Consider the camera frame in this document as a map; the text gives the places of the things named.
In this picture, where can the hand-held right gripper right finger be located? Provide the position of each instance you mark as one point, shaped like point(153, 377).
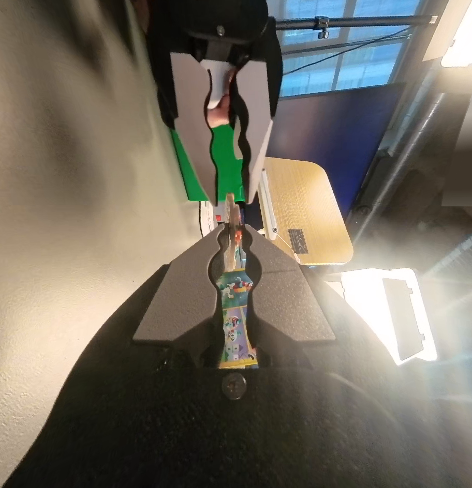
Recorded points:
point(293, 305)

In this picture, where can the white power strip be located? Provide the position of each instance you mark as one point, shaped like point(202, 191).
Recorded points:
point(211, 223)

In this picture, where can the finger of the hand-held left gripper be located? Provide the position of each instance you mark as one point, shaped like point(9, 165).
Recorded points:
point(257, 114)
point(190, 106)

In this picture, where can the person's left hand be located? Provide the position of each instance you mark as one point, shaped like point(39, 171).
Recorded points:
point(220, 116)

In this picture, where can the blue partition panel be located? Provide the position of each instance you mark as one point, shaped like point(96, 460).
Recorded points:
point(327, 125)

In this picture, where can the lego set box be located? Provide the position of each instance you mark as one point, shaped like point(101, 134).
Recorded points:
point(236, 324)

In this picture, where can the bright light panel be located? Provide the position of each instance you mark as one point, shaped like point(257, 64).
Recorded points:
point(468, 51)
point(362, 305)

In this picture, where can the window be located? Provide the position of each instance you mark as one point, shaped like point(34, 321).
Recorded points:
point(354, 68)

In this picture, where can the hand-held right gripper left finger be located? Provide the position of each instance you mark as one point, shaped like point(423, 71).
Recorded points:
point(175, 301)

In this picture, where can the small wooden table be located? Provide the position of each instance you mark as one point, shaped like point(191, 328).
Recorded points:
point(304, 198)

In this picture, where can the green plastic bin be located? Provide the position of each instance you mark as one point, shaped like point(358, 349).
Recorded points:
point(224, 152)

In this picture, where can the round white lego model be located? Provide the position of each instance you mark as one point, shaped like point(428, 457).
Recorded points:
point(232, 213)

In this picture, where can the black stand pole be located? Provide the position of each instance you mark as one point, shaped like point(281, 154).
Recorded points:
point(373, 21)

